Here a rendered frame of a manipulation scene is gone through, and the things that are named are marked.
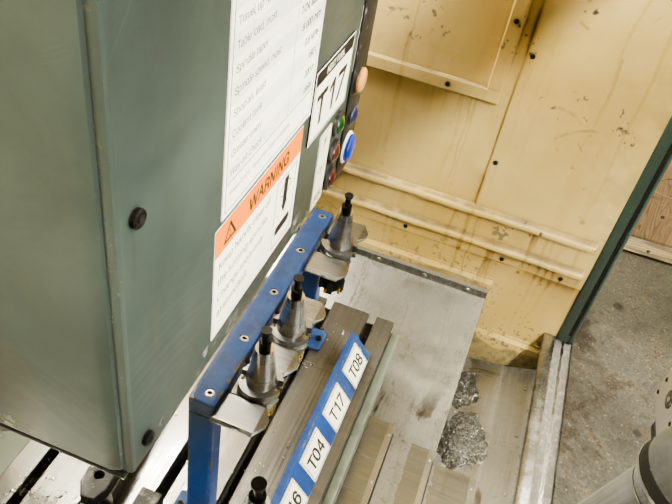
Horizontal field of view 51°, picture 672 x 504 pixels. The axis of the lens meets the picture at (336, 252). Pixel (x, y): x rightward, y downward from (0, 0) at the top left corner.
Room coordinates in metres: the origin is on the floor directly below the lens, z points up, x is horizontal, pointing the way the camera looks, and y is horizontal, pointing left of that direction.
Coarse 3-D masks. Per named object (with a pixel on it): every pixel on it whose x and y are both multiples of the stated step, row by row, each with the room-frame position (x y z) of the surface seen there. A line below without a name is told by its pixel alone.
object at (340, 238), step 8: (336, 216) 0.94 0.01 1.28; (344, 216) 0.93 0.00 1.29; (352, 216) 0.93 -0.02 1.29; (336, 224) 0.93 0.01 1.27; (344, 224) 0.92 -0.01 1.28; (352, 224) 0.93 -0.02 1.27; (336, 232) 0.92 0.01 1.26; (344, 232) 0.92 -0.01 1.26; (352, 232) 0.94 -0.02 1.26; (328, 240) 0.93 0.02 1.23; (336, 240) 0.92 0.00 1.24; (344, 240) 0.92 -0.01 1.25; (352, 240) 0.94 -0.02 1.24; (336, 248) 0.92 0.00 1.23; (344, 248) 0.92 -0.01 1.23
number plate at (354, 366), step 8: (352, 352) 0.94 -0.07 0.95; (360, 352) 0.96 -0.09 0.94; (352, 360) 0.92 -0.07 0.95; (360, 360) 0.94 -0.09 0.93; (344, 368) 0.89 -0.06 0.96; (352, 368) 0.91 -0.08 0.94; (360, 368) 0.93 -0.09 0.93; (352, 376) 0.90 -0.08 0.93; (360, 376) 0.91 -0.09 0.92; (352, 384) 0.88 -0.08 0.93
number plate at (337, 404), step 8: (336, 384) 0.85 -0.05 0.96; (336, 392) 0.84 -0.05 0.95; (328, 400) 0.81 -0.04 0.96; (336, 400) 0.82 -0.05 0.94; (344, 400) 0.84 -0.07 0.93; (328, 408) 0.80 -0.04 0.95; (336, 408) 0.81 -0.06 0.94; (344, 408) 0.83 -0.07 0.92; (328, 416) 0.78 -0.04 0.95; (336, 416) 0.80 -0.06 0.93; (336, 424) 0.78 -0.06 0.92; (336, 432) 0.77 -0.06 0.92
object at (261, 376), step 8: (256, 344) 0.62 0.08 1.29; (272, 344) 0.62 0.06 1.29; (256, 352) 0.61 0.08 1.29; (272, 352) 0.61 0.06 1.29; (256, 360) 0.60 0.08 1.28; (264, 360) 0.60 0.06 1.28; (272, 360) 0.61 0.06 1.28; (248, 368) 0.61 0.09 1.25; (256, 368) 0.60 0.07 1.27; (264, 368) 0.60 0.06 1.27; (272, 368) 0.61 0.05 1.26; (248, 376) 0.60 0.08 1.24; (256, 376) 0.60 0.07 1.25; (264, 376) 0.60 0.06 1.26; (272, 376) 0.61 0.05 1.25; (248, 384) 0.60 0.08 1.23; (256, 384) 0.60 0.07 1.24; (264, 384) 0.60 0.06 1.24; (272, 384) 0.60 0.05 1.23; (264, 392) 0.60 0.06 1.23
